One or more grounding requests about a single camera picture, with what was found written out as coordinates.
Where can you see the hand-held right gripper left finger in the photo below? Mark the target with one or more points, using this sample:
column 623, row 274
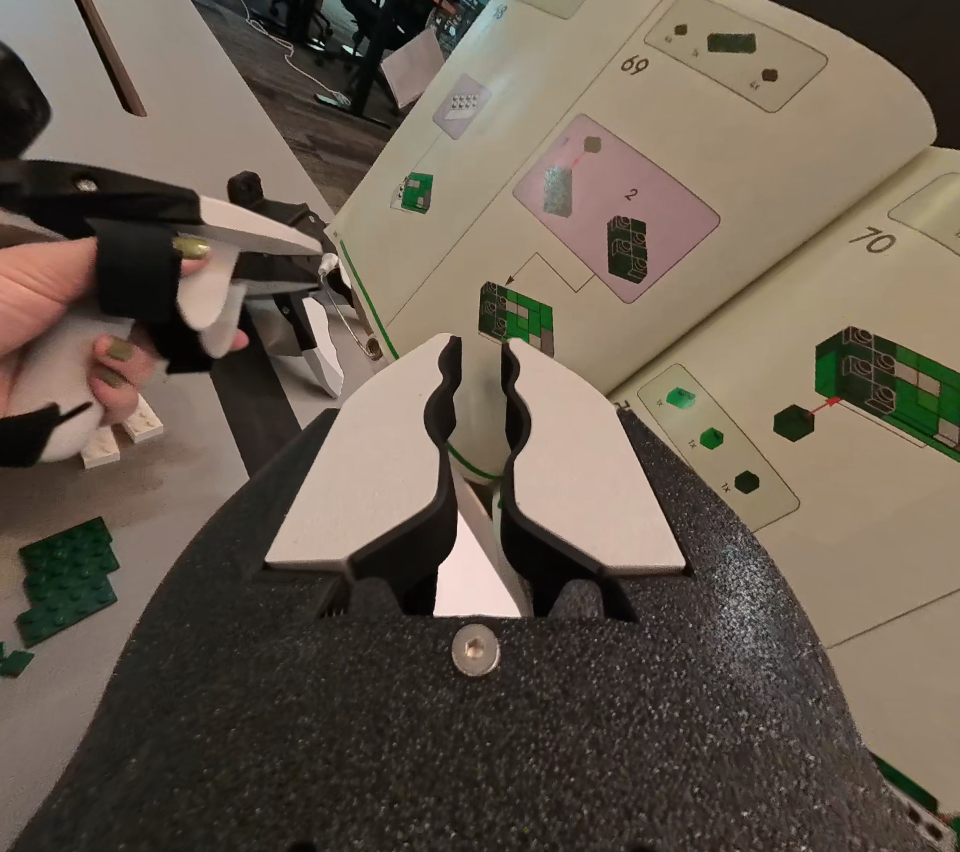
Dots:
column 360, row 477

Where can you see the person's left hand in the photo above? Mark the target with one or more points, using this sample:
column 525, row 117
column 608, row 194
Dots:
column 45, row 289

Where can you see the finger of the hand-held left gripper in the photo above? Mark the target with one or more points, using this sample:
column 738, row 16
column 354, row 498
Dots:
column 255, row 226
column 277, row 271

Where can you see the white leaning panel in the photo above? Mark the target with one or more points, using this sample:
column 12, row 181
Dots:
column 412, row 68

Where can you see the black and white spare gripper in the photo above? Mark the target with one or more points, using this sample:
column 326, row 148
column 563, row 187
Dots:
column 322, row 349

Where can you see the pile of dark green lego pieces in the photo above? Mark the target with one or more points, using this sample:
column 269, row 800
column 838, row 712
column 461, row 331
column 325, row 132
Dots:
column 67, row 574

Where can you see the black office chair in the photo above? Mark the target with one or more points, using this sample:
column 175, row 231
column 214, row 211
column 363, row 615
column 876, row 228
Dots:
column 375, row 12

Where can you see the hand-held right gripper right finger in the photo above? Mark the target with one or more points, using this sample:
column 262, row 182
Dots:
column 592, row 469

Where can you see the lego instruction booklet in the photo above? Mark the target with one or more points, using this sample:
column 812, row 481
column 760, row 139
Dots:
column 675, row 229

